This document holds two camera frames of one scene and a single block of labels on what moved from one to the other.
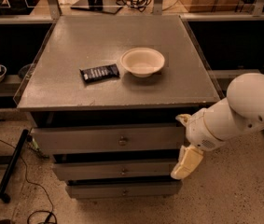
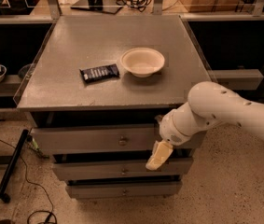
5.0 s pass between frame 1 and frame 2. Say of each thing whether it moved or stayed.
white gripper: moved
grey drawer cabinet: stayed
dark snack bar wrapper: stayed
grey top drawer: stayed
